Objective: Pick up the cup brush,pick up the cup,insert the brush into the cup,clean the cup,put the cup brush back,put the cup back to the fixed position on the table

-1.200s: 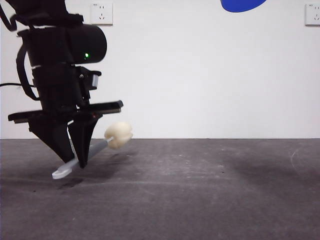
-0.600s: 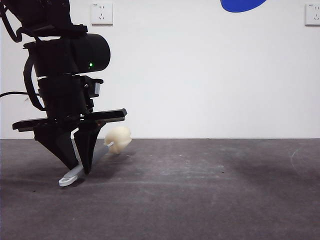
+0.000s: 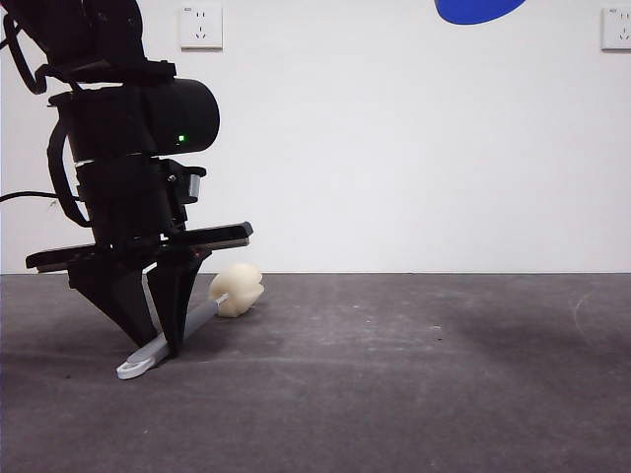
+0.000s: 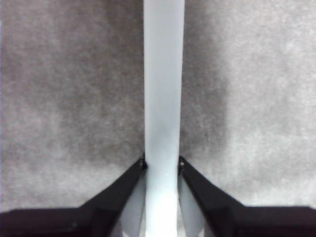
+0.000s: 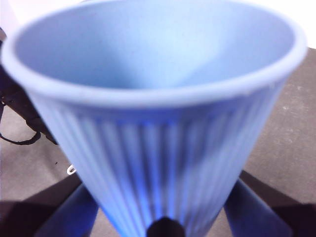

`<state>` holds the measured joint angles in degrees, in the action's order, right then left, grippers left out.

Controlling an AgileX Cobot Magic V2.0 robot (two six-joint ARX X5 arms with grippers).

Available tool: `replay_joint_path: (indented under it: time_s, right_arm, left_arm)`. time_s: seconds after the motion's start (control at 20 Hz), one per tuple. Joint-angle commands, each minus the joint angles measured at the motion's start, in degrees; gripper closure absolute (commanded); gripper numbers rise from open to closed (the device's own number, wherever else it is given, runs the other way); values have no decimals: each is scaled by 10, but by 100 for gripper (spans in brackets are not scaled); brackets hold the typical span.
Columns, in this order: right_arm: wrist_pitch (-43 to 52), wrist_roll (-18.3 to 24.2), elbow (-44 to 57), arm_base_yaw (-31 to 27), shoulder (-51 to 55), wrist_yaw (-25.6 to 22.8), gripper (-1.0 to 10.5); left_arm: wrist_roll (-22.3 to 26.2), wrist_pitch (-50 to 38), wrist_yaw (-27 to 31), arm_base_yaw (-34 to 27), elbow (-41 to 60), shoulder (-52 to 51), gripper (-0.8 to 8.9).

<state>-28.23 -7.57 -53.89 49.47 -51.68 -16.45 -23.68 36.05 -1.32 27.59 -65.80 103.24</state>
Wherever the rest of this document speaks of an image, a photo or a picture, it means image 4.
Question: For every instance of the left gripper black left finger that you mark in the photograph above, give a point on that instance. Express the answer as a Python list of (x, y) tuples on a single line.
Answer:
[(98, 218)]

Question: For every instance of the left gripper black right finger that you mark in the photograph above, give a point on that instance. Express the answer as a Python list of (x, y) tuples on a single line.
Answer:
[(222, 219)]

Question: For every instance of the cup brush with sponge head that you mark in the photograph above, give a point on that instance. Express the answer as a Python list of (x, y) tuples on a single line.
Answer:
[(163, 74)]

